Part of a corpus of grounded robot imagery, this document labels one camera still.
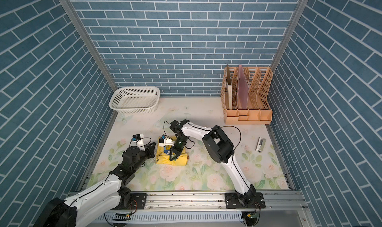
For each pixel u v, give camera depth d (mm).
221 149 572
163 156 849
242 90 962
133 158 643
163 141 823
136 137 737
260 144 929
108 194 552
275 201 770
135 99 1192
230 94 915
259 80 1029
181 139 806
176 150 802
